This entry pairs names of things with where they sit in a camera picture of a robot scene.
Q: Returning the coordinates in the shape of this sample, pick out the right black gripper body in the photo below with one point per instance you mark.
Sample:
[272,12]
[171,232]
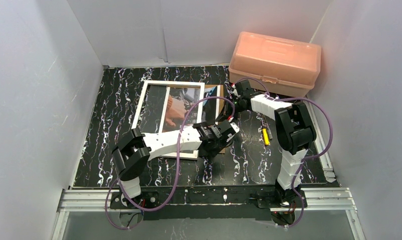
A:
[232,108]

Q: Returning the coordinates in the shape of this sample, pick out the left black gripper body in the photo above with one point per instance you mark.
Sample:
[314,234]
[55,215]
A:
[217,144]

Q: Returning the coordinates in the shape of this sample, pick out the yellow handled screwdriver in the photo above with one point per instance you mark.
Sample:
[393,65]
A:
[265,135]

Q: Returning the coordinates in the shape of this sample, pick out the printed colour photo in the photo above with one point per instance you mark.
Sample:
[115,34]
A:
[180,99]

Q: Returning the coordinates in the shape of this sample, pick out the white wooden photo frame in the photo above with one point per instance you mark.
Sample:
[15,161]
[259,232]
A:
[149,111]

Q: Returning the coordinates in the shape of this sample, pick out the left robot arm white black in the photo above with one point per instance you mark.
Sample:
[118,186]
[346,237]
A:
[133,151]

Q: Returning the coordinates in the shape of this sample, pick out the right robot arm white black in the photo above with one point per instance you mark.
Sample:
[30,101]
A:
[294,128]

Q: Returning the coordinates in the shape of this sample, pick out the pink plastic storage box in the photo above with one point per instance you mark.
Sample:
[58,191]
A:
[282,66]

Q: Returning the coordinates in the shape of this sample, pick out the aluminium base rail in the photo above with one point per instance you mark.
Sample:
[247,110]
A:
[318,199]

